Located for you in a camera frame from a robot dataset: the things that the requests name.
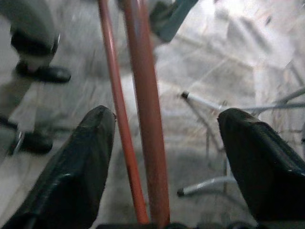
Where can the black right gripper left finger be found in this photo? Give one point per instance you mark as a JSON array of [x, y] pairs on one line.
[[71, 171]]

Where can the white plastic folding table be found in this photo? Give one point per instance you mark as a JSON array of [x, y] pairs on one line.
[[205, 184]]

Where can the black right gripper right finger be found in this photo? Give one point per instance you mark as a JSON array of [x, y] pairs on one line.
[[267, 171]]

